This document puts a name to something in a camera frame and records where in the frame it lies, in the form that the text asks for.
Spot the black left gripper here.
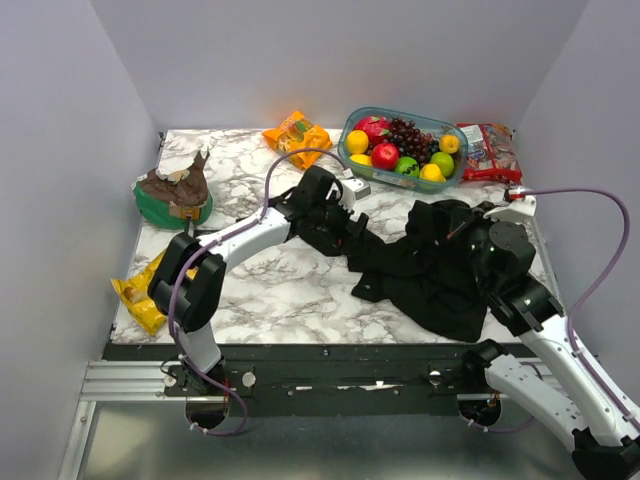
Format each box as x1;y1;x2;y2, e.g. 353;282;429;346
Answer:
310;191;369;257

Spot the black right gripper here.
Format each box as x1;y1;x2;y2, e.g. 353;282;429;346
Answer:
447;200;514;290

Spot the black button-up shirt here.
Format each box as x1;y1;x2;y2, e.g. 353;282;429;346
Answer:
318;200;488;343

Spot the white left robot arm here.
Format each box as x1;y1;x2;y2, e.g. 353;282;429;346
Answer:
148;166;370;395

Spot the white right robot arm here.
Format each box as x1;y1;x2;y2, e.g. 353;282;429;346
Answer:
448;198;639;479

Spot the small yellow lemon front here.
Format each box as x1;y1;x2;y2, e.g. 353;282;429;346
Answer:
349;154;372;167

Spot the orange snack packet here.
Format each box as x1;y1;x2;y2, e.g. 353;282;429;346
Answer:
262;111;333;155

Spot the yellow lemon left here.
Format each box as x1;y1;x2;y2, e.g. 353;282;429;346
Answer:
344;129;369;155

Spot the red candy bag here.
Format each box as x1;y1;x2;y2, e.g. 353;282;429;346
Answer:
457;123;522;185

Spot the yellow lemon front right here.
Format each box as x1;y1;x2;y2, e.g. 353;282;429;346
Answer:
419;163;446;183

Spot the red apple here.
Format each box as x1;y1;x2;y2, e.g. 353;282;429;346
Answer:
370;142;399;171

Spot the green apple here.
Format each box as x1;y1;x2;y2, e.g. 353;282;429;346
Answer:
430;151;455;178

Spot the red dragon fruit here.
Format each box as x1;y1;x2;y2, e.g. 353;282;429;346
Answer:
354;115;390;147

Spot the yellow-orange peach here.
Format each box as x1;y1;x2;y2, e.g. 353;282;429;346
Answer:
439;134;460;155

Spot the teal plastic fruit container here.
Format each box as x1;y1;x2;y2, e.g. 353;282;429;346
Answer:
338;107;468;193

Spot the dark red grape bunch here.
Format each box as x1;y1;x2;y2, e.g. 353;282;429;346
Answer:
386;117;440;166

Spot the green brown crumpled bag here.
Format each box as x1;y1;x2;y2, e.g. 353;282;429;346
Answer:
132;150;213;230

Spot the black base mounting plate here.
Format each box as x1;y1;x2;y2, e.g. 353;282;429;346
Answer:
89;344;490;426

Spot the yellow Lays chips bag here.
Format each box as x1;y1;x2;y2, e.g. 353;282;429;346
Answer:
110;249;199;337

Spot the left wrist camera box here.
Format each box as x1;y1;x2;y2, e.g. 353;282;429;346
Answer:
340;177;371;202

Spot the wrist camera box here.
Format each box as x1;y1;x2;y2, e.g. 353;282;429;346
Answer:
483;186;537;223
340;177;371;202

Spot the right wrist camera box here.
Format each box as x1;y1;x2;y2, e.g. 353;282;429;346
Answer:
483;186;537;223

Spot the aluminium rail frame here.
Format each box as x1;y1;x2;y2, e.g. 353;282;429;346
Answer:
60;361;575;479

